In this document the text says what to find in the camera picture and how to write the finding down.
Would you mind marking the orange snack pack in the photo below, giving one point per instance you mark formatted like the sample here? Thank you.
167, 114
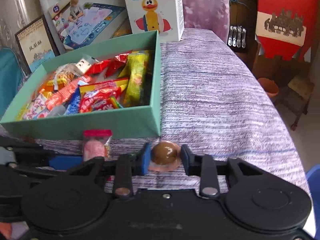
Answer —
47, 87

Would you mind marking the water doodle mat box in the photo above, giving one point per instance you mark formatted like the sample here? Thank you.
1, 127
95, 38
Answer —
80, 23

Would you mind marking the red Skittles candy bag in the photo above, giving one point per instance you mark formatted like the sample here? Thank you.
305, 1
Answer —
102, 96

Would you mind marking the wooden stool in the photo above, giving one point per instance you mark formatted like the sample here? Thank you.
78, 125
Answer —
296, 97

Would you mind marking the person's left hand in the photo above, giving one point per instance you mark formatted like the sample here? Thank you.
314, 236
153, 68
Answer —
6, 230

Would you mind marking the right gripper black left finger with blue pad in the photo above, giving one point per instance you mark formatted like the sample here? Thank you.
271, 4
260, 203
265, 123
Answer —
126, 167

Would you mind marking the red snack bag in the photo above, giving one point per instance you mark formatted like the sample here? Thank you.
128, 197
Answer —
110, 65

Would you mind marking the mint green cardboard box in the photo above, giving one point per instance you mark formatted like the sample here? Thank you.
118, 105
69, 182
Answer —
131, 122

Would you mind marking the blue plastic stool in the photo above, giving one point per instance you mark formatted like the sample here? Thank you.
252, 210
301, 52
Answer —
313, 178

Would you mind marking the orange yellow cracker pack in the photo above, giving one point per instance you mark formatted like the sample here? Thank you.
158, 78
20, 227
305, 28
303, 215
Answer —
65, 74

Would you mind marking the small round jelly cup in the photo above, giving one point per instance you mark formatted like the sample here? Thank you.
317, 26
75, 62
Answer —
84, 64

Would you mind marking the purple floral pillow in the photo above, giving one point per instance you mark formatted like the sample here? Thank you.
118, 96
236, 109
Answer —
211, 15

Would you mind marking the purple striped tablecloth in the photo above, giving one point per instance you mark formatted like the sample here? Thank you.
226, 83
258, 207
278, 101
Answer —
211, 102

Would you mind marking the white roly-poly duck box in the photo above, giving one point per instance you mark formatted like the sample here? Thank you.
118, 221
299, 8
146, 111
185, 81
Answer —
164, 16

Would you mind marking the yellow striped snack pack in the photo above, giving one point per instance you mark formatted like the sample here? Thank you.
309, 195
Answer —
135, 69

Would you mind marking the blue white biscuit pack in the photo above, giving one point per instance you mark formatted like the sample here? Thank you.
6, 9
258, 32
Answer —
73, 107

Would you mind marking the red paper decoration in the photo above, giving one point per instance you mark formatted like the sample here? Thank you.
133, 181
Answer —
287, 28

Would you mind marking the silver nail clippers set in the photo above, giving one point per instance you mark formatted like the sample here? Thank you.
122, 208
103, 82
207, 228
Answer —
237, 37

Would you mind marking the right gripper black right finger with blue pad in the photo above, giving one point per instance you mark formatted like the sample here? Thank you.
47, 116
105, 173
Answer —
205, 167

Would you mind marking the brown ball candy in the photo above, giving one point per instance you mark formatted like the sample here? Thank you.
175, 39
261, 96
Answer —
165, 157

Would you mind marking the teal fabric chair cover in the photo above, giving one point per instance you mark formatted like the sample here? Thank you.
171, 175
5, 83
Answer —
11, 77

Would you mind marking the framed pineapple cake picture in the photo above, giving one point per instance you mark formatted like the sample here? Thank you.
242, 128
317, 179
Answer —
36, 44

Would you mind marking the orange plastic bucket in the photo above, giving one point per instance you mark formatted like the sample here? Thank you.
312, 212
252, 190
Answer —
270, 87

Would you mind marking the long red snack stick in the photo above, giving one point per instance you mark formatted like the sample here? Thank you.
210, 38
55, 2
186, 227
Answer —
65, 93

